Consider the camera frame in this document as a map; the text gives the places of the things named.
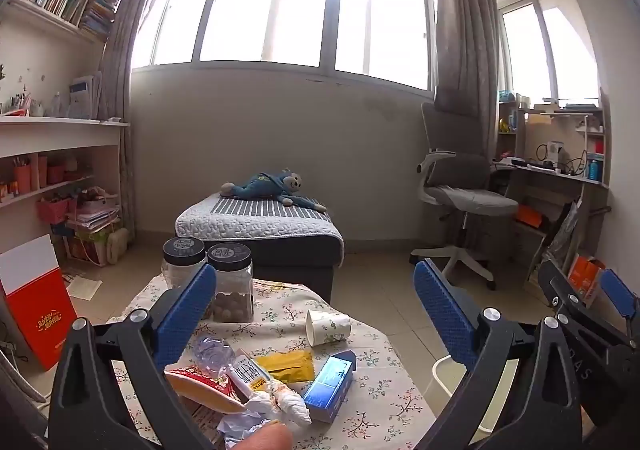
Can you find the white shelf unit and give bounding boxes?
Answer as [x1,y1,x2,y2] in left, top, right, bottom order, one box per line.
[0,115,131,253]

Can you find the blue stuffed monkey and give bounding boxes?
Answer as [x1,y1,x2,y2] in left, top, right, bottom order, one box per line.
[220,167,328,211]

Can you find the floral paper cup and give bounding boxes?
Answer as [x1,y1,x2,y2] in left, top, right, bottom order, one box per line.
[305,309,351,347]

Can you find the wooden desk with hutch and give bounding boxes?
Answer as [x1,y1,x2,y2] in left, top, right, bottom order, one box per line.
[492,100,613,281]

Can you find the striped white quilt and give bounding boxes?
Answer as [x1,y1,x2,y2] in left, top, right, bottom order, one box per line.
[175,193,346,256]

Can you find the small white printed pack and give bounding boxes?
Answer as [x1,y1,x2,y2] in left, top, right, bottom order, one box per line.
[231,352,273,398]

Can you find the red and white box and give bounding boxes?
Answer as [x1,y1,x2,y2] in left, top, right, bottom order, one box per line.
[0,234,78,371]

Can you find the pink basket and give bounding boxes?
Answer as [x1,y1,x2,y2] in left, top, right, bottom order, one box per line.
[37,197,71,226]

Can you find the grey office chair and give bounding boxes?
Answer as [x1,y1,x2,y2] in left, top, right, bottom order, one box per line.
[410,103,521,291]

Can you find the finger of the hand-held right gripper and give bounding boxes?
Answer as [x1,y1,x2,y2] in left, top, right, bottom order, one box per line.
[537,259,588,316]
[599,269,640,326]

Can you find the silver plastic bag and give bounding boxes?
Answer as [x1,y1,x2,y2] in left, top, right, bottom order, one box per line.
[542,200,583,266]

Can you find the dark ottoman with quilt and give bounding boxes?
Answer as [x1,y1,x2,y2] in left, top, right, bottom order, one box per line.
[175,190,346,303]

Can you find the stack of papers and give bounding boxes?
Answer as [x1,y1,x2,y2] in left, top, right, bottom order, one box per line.
[67,207,121,233]

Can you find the white and blue box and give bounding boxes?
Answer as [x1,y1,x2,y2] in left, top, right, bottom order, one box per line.
[67,73,103,120]

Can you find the clear plastic bottle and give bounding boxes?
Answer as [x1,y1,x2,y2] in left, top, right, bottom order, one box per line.
[192,333,236,381]

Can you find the red snack bowl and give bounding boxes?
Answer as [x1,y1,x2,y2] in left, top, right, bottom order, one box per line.
[165,365,248,413]

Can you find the orange and white paper bag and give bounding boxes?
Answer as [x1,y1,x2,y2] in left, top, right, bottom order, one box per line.
[567,253,606,308]

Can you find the clear jar with black lid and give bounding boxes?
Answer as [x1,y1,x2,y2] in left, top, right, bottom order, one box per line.
[161,236,208,291]

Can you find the yellow packet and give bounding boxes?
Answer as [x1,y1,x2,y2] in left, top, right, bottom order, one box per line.
[256,349,315,383]

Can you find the papers on floor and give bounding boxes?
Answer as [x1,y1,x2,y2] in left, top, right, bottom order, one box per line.
[65,277,103,301]

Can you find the white paper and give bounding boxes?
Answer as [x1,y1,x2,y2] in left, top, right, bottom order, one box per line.
[217,380,313,446]

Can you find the grey curtain beside desk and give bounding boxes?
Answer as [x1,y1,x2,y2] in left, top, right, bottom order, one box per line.
[434,0,501,156]

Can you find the clear jar of brown balls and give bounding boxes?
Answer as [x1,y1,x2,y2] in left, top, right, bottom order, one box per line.
[205,243,255,323]

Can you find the floral tablecloth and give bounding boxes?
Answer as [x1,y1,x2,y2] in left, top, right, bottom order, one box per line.
[107,275,438,450]

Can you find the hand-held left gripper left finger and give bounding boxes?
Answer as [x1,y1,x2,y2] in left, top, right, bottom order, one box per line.
[47,263,218,450]

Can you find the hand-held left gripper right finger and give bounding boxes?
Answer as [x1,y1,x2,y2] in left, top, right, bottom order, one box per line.
[412,259,583,450]

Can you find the large window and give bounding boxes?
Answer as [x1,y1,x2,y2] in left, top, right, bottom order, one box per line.
[131,0,438,91]

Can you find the person's left hand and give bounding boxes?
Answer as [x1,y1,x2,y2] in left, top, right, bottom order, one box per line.
[239,422,293,450]

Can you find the grey curtain beside bookshelf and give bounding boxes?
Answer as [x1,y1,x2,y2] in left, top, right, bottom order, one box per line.
[97,0,198,236]

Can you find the narrow side window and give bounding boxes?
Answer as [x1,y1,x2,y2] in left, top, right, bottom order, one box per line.
[500,0,598,106]

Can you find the white trash bin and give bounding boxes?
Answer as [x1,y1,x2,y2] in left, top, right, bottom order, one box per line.
[431,354,521,436]

